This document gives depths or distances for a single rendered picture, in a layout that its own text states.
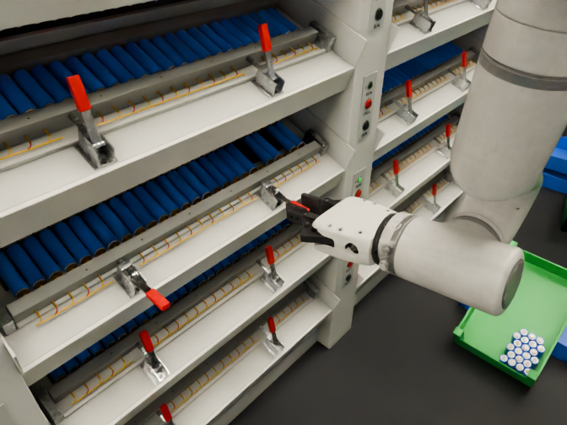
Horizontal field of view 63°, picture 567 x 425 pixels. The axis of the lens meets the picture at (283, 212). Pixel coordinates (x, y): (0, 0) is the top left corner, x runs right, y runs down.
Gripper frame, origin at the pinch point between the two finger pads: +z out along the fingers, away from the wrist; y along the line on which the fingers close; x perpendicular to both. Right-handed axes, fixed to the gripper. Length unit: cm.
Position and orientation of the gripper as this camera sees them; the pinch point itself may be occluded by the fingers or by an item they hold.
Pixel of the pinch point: (305, 209)
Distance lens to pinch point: 72.8
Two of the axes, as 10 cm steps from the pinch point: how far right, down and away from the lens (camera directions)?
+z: -7.2, -2.7, 6.3
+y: 6.8, -4.3, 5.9
